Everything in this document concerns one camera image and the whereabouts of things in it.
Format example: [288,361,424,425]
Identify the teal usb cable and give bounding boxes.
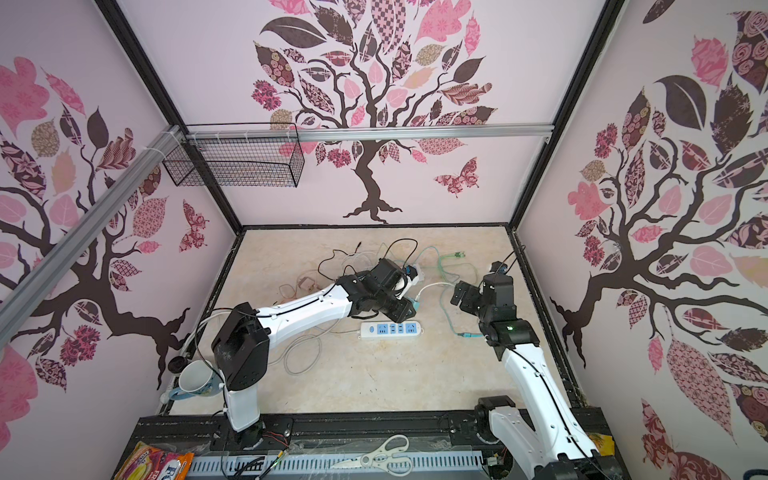
[437,281,486,340]

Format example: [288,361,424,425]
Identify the green usb cable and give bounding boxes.
[419,248,481,286]

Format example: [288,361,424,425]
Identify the long multicolour power strip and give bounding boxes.
[406,265,424,286]

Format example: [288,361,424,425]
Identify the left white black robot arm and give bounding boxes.
[211,258,420,433]

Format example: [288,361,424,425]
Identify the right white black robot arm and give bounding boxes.
[451,272,624,479]

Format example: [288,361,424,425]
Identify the small blue-socket power strip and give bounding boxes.
[359,321,423,340]

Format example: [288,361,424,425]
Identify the yellow snack bag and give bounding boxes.
[589,433,616,456]

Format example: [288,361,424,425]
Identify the white mug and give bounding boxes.
[168,359,224,401]

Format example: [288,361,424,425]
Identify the red yellow snack packet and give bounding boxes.
[113,442,195,480]

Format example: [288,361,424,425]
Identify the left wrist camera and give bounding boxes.
[386,265,411,291]

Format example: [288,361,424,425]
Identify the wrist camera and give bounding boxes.
[489,261,510,275]
[386,265,411,291]

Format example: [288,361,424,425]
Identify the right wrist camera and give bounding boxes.
[489,261,510,275]

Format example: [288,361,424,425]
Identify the black usb cable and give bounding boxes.
[316,237,421,283]

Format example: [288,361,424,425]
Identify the pink usb cable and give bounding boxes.
[275,269,328,307]

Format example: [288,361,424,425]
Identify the black mounting rail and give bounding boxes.
[128,407,613,451]

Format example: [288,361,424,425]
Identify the white handled scissors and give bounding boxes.
[331,434,414,478]

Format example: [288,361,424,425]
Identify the white slotted cable duct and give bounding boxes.
[187,451,487,479]

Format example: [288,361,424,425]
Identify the white power strip cable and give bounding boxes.
[179,308,361,378]

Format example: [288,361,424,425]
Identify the black wire basket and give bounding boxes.
[163,121,305,188]

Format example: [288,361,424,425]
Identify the aluminium frame bar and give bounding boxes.
[1,123,554,345]

